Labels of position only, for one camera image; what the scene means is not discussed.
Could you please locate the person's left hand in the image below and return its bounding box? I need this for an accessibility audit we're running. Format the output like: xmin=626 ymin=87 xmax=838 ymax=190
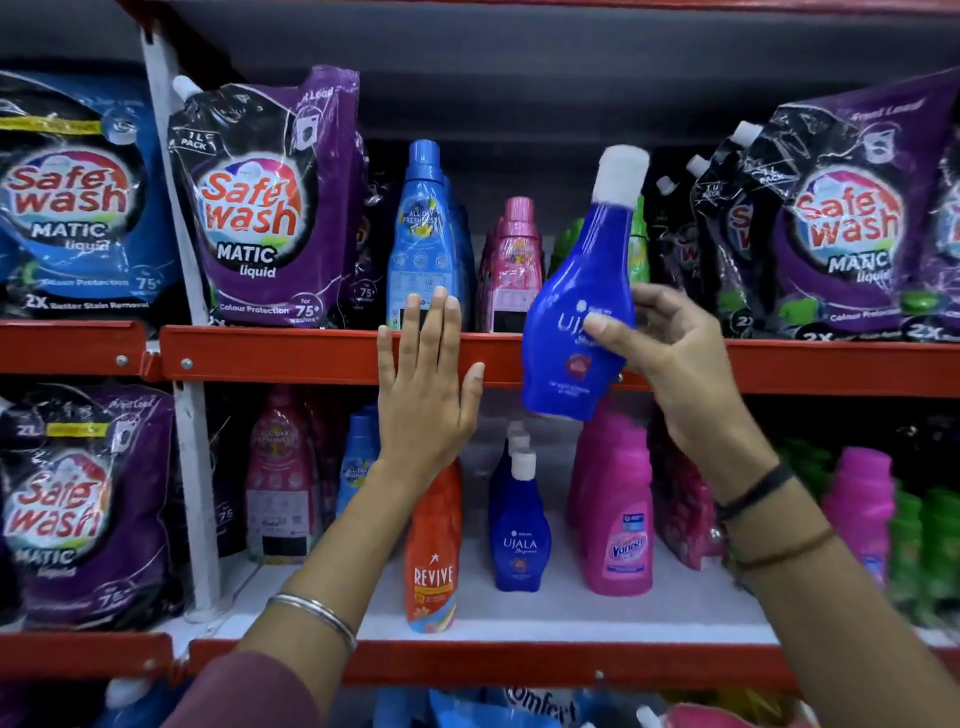
xmin=377 ymin=286 xmax=486 ymax=490

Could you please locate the person's right hand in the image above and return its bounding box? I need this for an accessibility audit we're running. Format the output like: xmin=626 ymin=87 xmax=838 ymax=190
xmin=583 ymin=283 xmax=760 ymax=485

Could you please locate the dark blue bottle white cap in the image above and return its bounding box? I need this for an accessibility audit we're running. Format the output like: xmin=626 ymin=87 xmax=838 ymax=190
xmin=521 ymin=144 xmax=651 ymax=422

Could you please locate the person's right forearm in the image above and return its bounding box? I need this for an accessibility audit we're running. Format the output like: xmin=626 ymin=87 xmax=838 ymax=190
xmin=706 ymin=442 xmax=960 ymax=728

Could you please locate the person's left forearm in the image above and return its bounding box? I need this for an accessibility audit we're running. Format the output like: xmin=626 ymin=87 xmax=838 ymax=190
xmin=236 ymin=459 xmax=462 ymax=723

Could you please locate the small dark blue bottle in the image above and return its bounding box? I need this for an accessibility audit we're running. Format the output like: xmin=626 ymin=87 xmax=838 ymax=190
xmin=487 ymin=421 xmax=531 ymax=526
xmin=489 ymin=448 xmax=553 ymax=594

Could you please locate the red shelf beam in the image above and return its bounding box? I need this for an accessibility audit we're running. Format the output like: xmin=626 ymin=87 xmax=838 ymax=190
xmin=0 ymin=631 xmax=175 ymax=681
xmin=159 ymin=324 xmax=960 ymax=399
xmin=0 ymin=320 xmax=149 ymax=378
xmin=186 ymin=637 xmax=960 ymax=693

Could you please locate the light blue softener bottle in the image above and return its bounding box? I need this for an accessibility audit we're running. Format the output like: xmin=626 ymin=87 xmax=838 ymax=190
xmin=385 ymin=139 xmax=466 ymax=332

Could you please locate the green softener bottle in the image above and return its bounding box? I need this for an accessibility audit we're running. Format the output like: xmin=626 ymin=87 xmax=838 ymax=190
xmin=627 ymin=196 xmax=651 ymax=286
xmin=549 ymin=217 xmax=586 ymax=280

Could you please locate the small light blue bottle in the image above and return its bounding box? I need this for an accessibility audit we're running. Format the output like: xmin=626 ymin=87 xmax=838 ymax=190
xmin=335 ymin=408 xmax=381 ymax=520

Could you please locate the pink stain remover bottle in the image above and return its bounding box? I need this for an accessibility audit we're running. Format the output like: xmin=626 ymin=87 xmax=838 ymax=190
xmin=580 ymin=426 xmax=654 ymax=598
xmin=565 ymin=408 xmax=612 ymax=530

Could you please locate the pink wrapped softener bottle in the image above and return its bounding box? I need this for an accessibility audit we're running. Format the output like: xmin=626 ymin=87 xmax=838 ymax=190
xmin=245 ymin=385 xmax=322 ymax=565

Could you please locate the orange bottle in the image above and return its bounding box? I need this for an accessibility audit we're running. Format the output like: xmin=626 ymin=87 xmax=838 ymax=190
xmin=405 ymin=459 xmax=465 ymax=636

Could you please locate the pink refill pouch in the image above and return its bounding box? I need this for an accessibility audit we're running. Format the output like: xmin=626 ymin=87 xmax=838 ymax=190
xmin=651 ymin=442 xmax=725 ymax=573

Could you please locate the black wrist band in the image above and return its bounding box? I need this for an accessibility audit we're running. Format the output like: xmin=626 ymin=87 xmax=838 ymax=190
xmin=714 ymin=462 xmax=796 ymax=524

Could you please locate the silver bangle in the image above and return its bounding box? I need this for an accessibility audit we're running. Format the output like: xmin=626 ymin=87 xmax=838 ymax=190
xmin=266 ymin=592 xmax=359 ymax=654

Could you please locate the brown thread wrist band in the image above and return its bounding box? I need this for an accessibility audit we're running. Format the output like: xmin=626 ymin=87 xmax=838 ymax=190
xmin=731 ymin=527 xmax=837 ymax=573

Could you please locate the blue softener refill pouch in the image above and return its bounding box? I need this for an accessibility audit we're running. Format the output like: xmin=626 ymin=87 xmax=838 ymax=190
xmin=373 ymin=686 xmax=601 ymax=728

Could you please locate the large purple detergent pouch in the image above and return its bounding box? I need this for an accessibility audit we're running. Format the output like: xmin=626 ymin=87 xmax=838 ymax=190
xmin=0 ymin=381 xmax=181 ymax=633

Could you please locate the blue detergent pouch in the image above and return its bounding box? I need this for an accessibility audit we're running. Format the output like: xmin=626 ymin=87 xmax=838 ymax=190
xmin=0 ymin=69 xmax=181 ymax=320

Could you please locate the maroon sleeve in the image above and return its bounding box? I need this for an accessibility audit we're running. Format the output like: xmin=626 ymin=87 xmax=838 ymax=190
xmin=161 ymin=651 xmax=324 ymax=728

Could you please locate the row of green bottles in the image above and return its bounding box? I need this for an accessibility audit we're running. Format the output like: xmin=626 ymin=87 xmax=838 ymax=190
xmin=776 ymin=433 xmax=960 ymax=627

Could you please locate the pink pouch white spout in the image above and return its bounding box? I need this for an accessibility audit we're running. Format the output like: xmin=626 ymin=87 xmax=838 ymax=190
xmin=636 ymin=701 xmax=755 ymax=728

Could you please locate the white shelf upright post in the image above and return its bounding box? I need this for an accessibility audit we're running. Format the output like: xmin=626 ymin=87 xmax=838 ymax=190
xmin=139 ymin=21 xmax=223 ymax=615

